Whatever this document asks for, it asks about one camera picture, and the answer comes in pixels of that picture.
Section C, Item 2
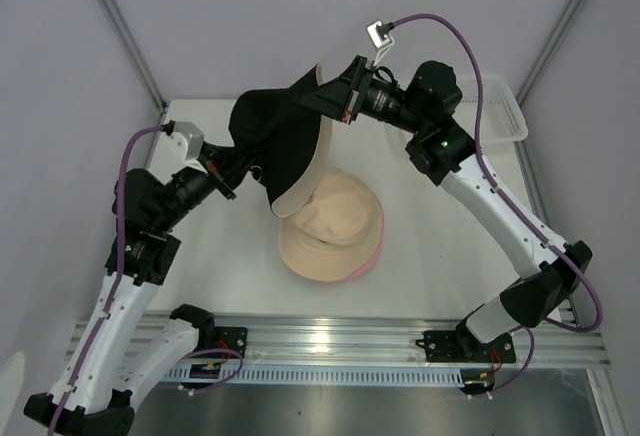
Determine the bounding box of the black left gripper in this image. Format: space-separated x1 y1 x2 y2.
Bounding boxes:
153 140 260 233

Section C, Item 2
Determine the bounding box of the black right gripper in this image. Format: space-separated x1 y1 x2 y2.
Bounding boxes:
294 56 427 136

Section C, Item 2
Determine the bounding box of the black hat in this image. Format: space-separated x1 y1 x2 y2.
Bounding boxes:
228 64 333 218

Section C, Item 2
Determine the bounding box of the beige bucket hat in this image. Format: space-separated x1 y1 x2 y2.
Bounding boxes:
279 168 384 283

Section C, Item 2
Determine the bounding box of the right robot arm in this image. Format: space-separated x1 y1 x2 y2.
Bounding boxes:
294 56 592 362

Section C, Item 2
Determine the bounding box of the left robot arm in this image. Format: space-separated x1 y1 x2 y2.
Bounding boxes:
23 144 255 435

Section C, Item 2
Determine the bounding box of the white plastic basket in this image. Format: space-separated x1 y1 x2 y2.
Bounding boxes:
454 74 529 147

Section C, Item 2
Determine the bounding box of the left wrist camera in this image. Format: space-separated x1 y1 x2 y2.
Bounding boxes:
167 121 206 173

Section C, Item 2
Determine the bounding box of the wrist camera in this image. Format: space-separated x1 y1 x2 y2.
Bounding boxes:
167 121 206 173
367 20 395 67

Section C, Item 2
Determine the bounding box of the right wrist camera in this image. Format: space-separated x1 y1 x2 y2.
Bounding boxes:
367 20 395 67

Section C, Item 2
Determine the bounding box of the aluminium mounting rail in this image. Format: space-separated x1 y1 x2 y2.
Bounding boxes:
64 311 614 372

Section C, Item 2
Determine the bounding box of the left aluminium corner post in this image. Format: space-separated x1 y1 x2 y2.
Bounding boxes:
97 0 167 114

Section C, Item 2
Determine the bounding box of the aluminium corner post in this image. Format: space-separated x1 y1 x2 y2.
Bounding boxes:
516 0 588 106
97 0 167 114

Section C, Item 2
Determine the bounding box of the white slotted cable duct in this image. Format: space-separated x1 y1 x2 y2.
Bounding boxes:
160 363 463 388

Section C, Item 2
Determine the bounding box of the right aluminium corner post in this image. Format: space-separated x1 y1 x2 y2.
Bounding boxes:
516 0 588 106

